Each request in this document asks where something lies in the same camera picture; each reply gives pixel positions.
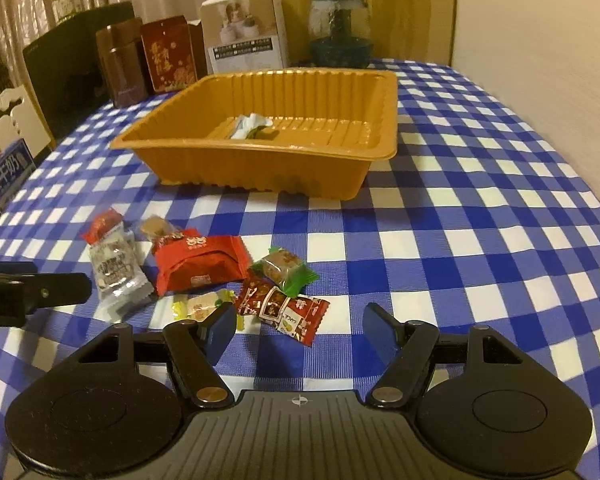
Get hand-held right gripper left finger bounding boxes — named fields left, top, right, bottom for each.
left=74, top=302, right=239, bottom=408

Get white green candy wrapper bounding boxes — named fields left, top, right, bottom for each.
left=229, top=113, right=277, bottom=141

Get green candy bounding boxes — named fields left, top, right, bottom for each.
left=250, top=246, right=319, bottom=297

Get glass jar teal base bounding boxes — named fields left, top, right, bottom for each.
left=307, top=0, right=374, bottom=68

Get blue milk carton box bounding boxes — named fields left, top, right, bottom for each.
left=0, top=140, right=35, bottom=217

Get pale round tin canister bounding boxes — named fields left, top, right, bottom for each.
left=50, top=0, right=84, bottom=24

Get dark red printed candy packet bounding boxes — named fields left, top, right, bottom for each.
left=234, top=276, right=282, bottom=317
left=260, top=290, right=331, bottom=347

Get blue white checkered tablecloth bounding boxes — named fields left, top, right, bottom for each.
left=0, top=57, right=600, bottom=480

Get dark chair back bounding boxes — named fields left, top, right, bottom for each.
left=22, top=1, right=142, bottom=150

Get white carved chair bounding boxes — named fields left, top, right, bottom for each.
left=0, top=85, right=57, bottom=162

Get orange plastic tray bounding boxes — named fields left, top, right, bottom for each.
left=109, top=67, right=399, bottom=201

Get brown cookie clear packet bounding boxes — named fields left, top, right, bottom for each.
left=139, top=215, right=186, bottom=253

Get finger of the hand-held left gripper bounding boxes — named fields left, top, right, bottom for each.
left=0, top=260, right=38, bottom=277
left=22, top=272, right=93, bottom=313

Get large red snack packet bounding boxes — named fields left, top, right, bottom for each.
left=152, top=234, right=251, bottom=297

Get yellow candy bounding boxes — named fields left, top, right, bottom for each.
left=172, top=289, right=237, bottom=322

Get clear grey snack packet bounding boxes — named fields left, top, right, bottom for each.
left=89, top=230, right=151, bottom=317

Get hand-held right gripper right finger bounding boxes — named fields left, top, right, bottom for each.
left=362, top=302, right=528, bottom=408

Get white product box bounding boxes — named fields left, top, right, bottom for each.
left=200, top=0, right=291, bottom=76

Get red patterned gift box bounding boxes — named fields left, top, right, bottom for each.
left=140, top=15, right=208, bottom=95

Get brown metal thermos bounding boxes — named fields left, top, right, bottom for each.
left=96, top=22, right=149, bottom=109

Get red snack packet white edge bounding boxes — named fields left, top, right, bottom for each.
left=82, top=207, right=127, bottom=247

